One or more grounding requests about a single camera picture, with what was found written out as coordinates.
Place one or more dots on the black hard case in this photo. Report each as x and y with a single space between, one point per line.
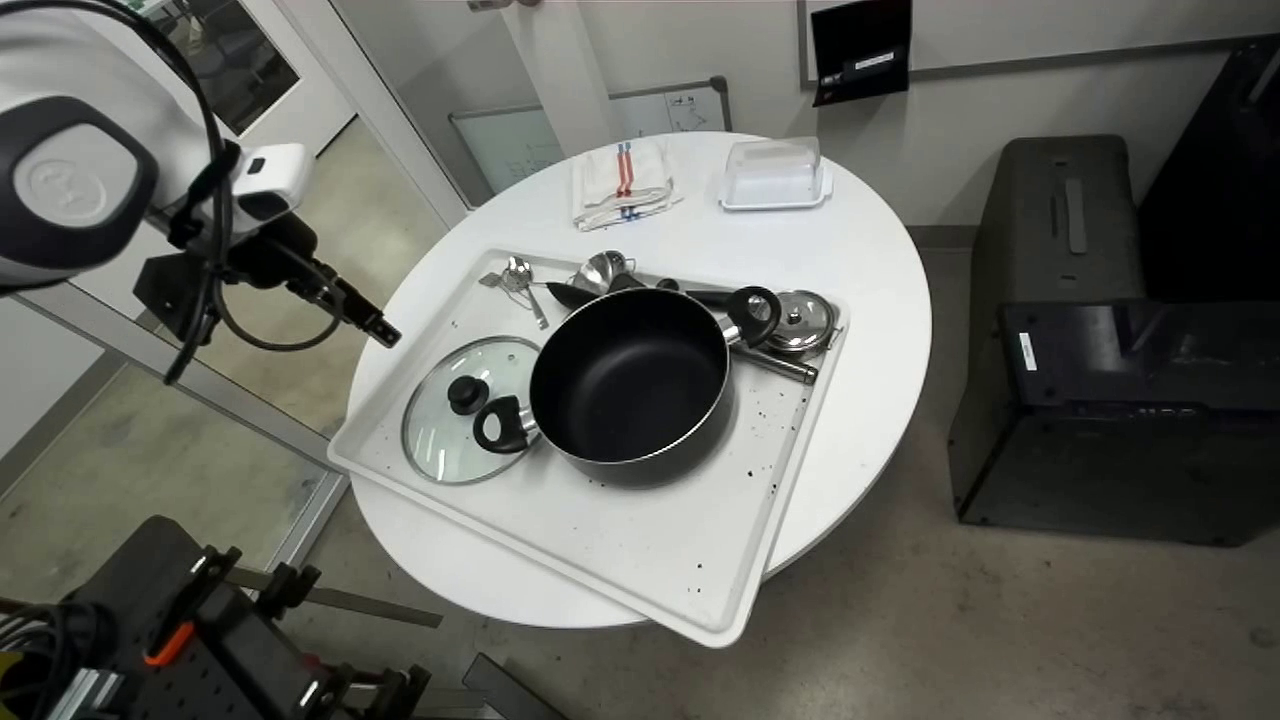
1070 400

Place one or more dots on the steel ladle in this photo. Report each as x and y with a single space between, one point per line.
600 270

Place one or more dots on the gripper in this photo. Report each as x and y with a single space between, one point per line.
280 255

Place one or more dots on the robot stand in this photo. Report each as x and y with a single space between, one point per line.
190 640

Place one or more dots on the black wall holder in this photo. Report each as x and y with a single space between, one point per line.
860 50

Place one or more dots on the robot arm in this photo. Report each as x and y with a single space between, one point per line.
80 190

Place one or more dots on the clear plastic butter dish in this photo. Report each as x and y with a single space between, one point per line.
775 175

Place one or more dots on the steel spoon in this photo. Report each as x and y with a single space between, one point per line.
518 274

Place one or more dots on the black plastic spoon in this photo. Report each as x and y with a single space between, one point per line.
572 295

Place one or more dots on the white plastic tray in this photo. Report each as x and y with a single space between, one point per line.
620 560

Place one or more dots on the black pot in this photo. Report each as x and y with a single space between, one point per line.
630 380

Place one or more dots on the small steel lid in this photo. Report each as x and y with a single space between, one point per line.
802 322

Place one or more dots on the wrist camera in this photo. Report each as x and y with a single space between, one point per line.
168 292

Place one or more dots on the glass lid with black knob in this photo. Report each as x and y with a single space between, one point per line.
440 440

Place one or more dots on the folded white striped towel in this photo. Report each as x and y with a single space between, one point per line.
625 185

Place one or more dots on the whiteboard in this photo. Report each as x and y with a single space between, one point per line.
510 145

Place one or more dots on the door window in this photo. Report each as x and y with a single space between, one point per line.
225 55

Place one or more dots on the black panel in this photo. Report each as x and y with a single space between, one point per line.
1220 180

